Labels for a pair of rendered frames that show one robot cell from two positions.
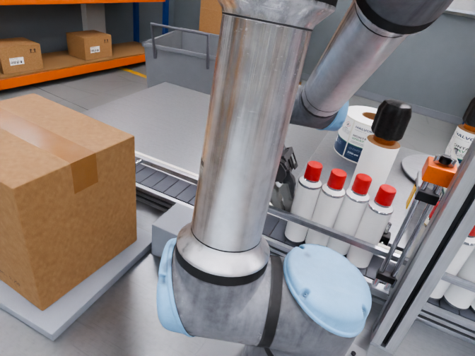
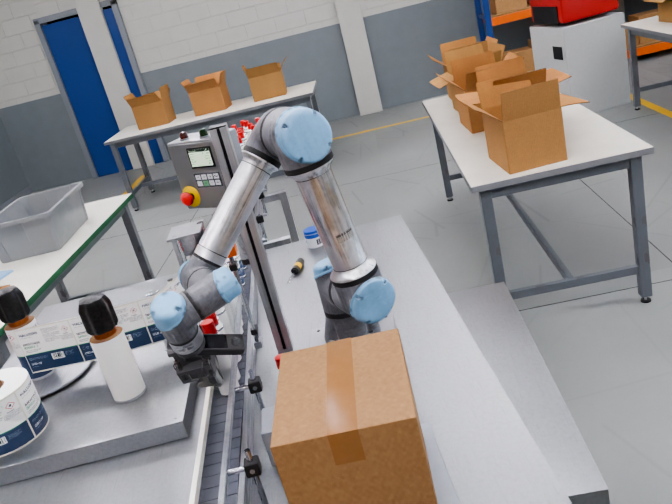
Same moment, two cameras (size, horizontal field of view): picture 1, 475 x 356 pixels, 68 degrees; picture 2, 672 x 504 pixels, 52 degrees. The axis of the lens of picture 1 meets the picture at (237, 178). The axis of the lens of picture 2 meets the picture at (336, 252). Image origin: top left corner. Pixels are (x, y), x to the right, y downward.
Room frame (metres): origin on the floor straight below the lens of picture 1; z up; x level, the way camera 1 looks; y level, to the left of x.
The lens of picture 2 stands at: (0.89, 1.42, 1.78)
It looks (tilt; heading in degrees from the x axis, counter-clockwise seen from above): 21 degrees down; 249
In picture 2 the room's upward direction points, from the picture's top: 15 degrees counter-clockwise
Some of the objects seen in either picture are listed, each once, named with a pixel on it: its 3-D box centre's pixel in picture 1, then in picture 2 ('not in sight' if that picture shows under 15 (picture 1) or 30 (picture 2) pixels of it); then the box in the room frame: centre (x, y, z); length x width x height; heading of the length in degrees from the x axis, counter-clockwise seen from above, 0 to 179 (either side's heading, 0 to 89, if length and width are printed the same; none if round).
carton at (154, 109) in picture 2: not in sight; (151, 107); (-0.38, -6.17, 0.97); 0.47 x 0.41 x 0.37; 59
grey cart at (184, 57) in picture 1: (194, 79); not in sight; (3.06, 0.50, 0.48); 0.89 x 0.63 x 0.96; 172
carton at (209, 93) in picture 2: not in sight; (208, 93); (-0.94, -5.88, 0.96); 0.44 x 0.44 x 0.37; 60
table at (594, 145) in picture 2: not in sight; (517, 180); (-1.61, -1.89, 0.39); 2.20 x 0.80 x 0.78; 63
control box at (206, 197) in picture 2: not in sight; (210, 169); (0.49, -0.42, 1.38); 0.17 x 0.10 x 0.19; 124
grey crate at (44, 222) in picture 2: not in sight; (40, 222); (0.99, -2.72, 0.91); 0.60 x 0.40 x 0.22; 66
